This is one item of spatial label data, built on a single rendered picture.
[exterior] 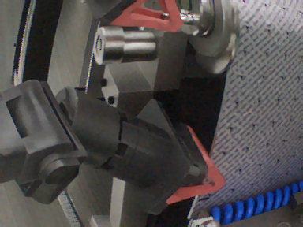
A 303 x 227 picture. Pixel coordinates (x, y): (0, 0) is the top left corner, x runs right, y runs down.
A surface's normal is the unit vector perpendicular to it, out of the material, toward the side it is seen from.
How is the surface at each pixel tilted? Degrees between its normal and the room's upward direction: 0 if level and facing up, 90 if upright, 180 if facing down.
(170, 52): 90
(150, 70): 90
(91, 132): 68
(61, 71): 0
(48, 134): 21
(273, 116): 90
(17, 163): 108
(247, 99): 90
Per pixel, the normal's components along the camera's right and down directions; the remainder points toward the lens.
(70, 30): 0.15, -0.80
